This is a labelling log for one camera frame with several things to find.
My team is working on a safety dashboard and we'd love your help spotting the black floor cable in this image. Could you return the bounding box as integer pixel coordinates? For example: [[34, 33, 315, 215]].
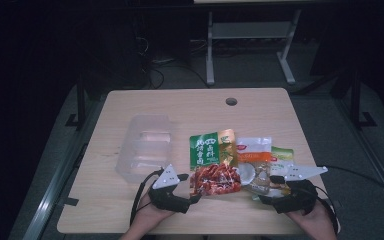
[[316, 164, 384, 201]]

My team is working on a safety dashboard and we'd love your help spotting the hand-held gripper cable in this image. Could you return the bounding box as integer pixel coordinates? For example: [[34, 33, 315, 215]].
[[129, 168, 165, 226], [314, 185, 340, 234]]

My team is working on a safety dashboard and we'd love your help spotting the left hand-held gripper cable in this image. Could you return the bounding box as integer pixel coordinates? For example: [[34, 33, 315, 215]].
[[129, 168, 165, 226]]

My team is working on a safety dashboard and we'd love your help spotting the white and green packet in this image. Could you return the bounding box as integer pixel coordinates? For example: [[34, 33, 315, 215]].
[[251, 145, 296, 202]]

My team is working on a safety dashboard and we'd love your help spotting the tangle of black floor cables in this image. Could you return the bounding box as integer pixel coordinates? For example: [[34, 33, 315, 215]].
[[136, 35, 212, 90]]

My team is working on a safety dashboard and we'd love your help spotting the green and red seasoning packet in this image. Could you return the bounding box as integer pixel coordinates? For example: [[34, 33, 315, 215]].
[[189, 129, 243, 198]]

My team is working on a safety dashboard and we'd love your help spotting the person's left hand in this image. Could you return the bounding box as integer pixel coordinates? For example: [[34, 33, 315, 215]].
[[131, 192, 178, 236]]

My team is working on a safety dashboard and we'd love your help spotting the black metal stand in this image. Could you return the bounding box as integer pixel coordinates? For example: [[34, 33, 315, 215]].
[[349, 69, 378, 130], [64, 75, 88, 132]]

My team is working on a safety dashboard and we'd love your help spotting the person's right hand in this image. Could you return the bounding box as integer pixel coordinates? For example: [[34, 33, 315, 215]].
[[284, 199, 339, 236]]

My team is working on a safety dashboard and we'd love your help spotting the white metal desk frame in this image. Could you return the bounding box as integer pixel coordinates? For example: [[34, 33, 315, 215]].
[[205, 9, 303, 87]]

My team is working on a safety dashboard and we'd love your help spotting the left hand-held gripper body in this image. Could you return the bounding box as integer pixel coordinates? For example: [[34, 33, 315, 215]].
[[147, 163, 192, 215]]

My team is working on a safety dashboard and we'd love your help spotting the right hand-held gripper cable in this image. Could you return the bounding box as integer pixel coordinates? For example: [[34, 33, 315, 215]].
[[314, 185, 340, 234]]

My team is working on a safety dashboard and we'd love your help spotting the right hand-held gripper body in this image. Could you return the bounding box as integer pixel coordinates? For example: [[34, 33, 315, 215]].
[[273, 164, 329, 216]]

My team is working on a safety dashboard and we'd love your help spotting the white and orange packet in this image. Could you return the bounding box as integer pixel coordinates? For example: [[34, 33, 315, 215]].
[[235, 136, 274, 196]]

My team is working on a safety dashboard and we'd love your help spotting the clear plastic container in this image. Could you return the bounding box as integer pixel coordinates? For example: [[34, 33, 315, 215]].
[[114, 114, 175, 184]]

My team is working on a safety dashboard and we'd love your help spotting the grey table edge bracket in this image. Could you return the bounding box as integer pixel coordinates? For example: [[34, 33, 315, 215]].
[[58, 197, 80, 207]]

